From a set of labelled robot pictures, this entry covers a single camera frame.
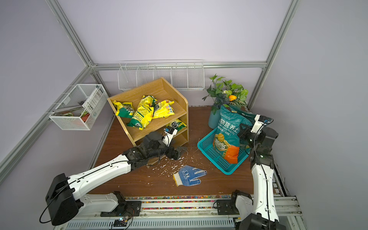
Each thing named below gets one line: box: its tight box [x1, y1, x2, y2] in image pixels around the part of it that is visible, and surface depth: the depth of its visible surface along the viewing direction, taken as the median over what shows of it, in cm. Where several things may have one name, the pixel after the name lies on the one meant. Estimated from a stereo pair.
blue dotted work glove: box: [172, 164, 208, 187], surface depth 86 cm
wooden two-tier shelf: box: [107, 77, 189, 147], surface depth 72 cm
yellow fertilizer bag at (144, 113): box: [126, 95, 158, 131], surface depth 68 cm
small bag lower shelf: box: [171, 121, 188, 132], surface depth 87 cm
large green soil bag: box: [213, 105, 256, 164], surface depth 81 cm
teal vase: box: [207, 109, 221, 130], surface depth 102 cm
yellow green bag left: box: [111, 100, 136, 119], surface depth 68 cm
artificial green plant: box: [201, 73, 249, 115], surface depth 84 cm
